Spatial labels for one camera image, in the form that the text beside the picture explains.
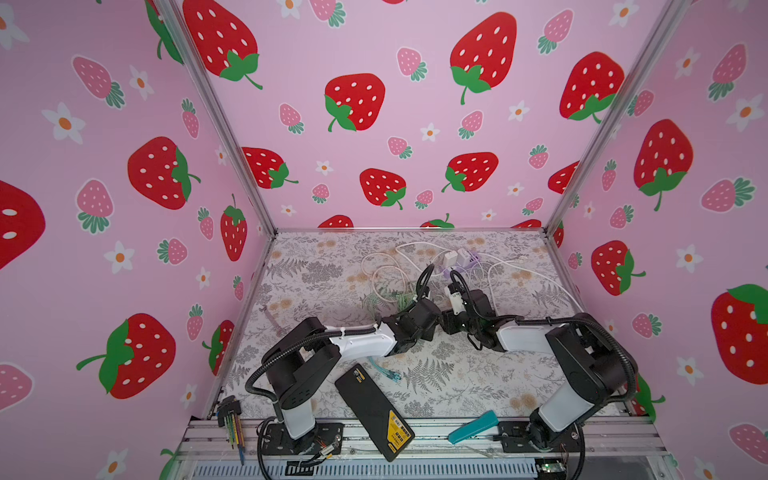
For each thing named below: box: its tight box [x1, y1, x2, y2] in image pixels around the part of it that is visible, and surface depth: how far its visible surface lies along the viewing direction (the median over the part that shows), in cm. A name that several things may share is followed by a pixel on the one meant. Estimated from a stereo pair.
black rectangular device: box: [334, 364, 415, 462], surface depth 78 cm
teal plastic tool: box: [447, 410, 499, 445], surface depth 78 cm
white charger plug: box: [444, 248, 471, 267], surface depth 106 cm
